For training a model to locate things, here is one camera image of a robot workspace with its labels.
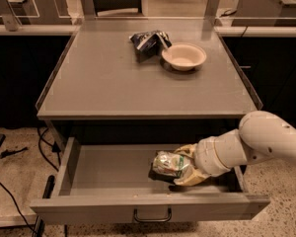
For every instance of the white paper bowl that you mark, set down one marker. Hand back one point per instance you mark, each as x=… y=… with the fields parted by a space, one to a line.
x=184 y=56

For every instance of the blue crumpled chip bag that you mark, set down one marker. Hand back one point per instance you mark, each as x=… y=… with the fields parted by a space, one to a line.
x=149 y=43

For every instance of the grey cabinet table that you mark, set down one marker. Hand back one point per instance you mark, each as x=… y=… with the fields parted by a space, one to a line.
x=104 y=92

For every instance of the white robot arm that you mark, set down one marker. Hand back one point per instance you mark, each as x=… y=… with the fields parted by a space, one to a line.
x=260 y=136

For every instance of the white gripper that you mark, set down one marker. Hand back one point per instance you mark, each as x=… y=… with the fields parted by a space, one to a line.
x=207 y=157

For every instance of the black metal drawer handle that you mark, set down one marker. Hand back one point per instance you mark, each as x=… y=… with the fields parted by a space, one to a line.
x=153 y=217

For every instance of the grey open top drawer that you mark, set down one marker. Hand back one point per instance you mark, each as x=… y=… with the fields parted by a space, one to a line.
x=105 y=183

